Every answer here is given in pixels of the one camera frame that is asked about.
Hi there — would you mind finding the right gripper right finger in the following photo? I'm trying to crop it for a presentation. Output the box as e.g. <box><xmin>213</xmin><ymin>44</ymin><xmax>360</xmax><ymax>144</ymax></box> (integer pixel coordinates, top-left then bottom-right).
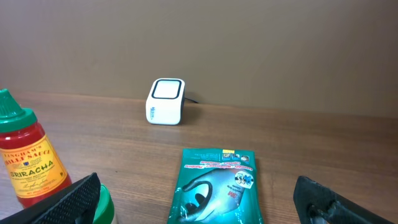
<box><xmin>293</xmin><ymin>175</ymin><xmax>390</xmax><ymax>224</ymax></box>

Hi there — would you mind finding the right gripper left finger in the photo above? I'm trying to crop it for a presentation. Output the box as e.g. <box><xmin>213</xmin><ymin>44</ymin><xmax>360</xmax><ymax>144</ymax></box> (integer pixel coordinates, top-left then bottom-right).
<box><xmin>1</xmin><ymin>172</ymin><xmax>101</xmax><ymax>224</ymax></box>

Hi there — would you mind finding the green lid white jar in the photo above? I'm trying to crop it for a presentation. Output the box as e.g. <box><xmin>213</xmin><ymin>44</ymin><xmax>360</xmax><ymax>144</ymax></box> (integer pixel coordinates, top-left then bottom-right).
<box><xmin>93</xmin><ymin>184</ymin><xmax>118</xmax><ymax>224</ymax></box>

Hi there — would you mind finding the red sriracha sauce bottle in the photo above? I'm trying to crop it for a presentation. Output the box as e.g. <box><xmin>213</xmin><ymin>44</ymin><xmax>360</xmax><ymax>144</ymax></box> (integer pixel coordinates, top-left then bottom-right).
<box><xmin>1</xmin><ymin>89</ymin><xmax>72</xmax><ymax>208</ymax></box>

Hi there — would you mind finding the green glove package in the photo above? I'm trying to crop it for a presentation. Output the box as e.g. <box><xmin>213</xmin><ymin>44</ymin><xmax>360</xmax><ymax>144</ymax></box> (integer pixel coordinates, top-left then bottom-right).
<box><xmin>167</xmin><ymin>148</ymin><xmax>264</xmax><ymax>224</ymax></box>

